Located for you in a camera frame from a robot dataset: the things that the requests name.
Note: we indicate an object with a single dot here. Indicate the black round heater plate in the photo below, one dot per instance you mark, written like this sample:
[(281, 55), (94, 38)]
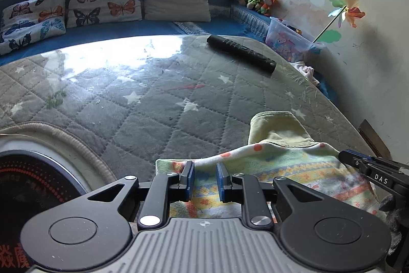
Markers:
[(32, 183)]

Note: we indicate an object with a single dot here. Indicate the colourful paper pinwheel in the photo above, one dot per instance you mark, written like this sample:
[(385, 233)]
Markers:
[(350, 9)]

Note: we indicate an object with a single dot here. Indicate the white crumpled cloth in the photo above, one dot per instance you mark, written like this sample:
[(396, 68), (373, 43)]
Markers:
[(306, 72)]

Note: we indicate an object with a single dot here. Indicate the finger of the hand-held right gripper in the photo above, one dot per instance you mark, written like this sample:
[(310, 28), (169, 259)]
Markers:
[(350, 156)]

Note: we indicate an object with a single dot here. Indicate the person's right hand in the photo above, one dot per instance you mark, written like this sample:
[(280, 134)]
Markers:
[(394, 218)]

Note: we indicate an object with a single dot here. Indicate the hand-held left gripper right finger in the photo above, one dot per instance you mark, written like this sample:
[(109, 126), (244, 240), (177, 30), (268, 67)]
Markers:
[(220, 181)]

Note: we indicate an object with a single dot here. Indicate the black remote control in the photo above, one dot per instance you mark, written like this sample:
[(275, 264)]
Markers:
[(239, 49)]

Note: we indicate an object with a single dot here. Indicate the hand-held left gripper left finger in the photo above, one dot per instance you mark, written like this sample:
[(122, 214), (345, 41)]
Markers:
[(190, 179)]

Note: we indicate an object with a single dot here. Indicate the brown cardboard piece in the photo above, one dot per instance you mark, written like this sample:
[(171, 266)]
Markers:
[(374, 137)]

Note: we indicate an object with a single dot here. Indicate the clear plastic storage box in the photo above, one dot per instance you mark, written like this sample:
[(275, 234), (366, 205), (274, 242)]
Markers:
[(287, 39)]

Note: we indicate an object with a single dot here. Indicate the patterned yellow child's garment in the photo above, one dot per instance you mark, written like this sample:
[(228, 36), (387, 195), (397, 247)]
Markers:
[(287, 158)]

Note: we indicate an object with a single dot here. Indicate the orange fox plush toy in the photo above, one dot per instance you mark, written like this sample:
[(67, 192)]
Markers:
[(268, 3)]

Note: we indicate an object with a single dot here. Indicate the blue sofa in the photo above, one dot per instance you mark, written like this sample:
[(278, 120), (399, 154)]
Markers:
[(153, 27)]

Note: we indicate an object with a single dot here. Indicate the long butterfly print pillow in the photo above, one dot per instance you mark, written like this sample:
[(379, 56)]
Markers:
[(28, 20)]

